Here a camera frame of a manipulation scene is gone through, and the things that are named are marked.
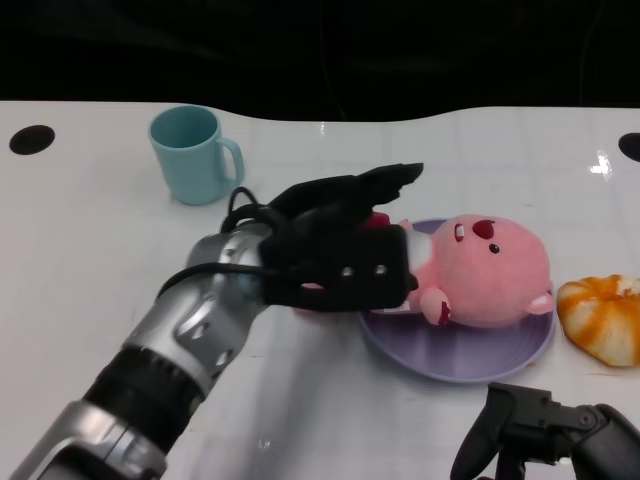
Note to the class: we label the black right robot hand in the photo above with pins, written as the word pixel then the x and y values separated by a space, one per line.
pixel 550 440

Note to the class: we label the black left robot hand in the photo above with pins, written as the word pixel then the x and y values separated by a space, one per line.
pixel 340 250

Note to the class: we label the pink plush pig doll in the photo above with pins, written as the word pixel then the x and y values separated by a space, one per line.
pixel 490 280

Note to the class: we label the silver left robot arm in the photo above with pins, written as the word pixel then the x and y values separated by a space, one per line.
pixel 190 325

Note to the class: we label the purple plastic plate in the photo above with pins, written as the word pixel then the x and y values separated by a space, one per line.
pixel 450 355

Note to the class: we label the orange white plush pumpkin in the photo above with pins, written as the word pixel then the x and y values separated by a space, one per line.
pixel 600 320

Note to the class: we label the teal plastic mug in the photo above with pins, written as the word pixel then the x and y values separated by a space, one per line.
pixel 190 160

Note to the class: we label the black round table grommet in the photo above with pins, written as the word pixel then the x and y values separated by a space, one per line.
pixel 631 146
pixel 31 140

